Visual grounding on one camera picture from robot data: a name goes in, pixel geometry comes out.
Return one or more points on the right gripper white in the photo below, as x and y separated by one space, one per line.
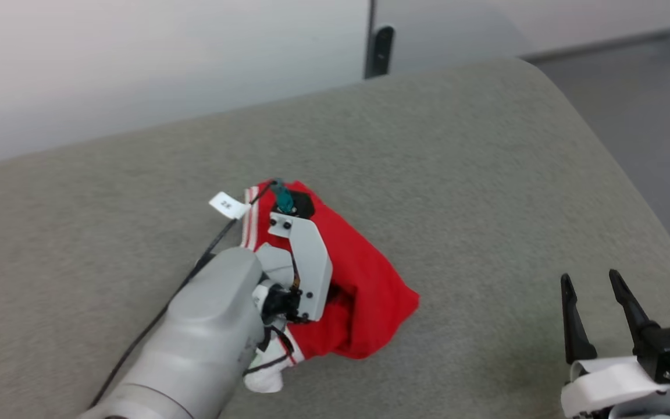
602 387

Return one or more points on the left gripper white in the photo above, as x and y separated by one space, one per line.
312 262

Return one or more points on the red and white garment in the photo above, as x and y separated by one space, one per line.
364 273

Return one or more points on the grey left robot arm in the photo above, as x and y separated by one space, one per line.
207 337

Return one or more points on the left wrist teal connector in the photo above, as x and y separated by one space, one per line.
282 199

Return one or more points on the grey fabric sofa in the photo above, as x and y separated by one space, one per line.
457 174

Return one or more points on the black door stopper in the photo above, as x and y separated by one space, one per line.
382 52

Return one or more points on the grey door panel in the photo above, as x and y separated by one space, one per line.
544 17

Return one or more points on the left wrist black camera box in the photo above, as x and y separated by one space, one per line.
303 205

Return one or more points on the dark door frame strip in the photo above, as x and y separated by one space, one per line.
369 35

